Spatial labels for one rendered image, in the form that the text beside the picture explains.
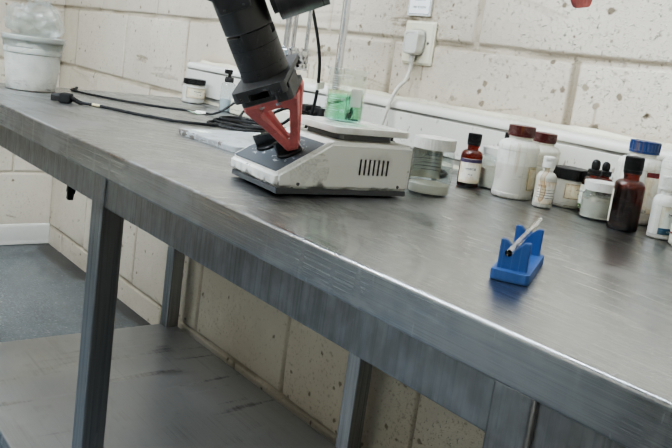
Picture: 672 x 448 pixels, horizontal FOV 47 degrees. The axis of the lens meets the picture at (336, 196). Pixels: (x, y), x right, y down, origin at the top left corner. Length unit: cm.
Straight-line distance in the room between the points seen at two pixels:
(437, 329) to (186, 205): 41
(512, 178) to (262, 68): 45
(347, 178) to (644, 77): 53
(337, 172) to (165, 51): 162
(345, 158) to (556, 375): 49
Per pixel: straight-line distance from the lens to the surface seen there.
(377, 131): 98
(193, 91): 212
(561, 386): 54
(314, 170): 93
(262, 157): 97
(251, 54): 89
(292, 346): 194
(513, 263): 69
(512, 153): 117
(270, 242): 77
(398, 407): 167
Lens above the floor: 92
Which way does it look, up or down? 10 degrees down
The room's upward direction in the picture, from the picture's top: 8 degrees clockwise
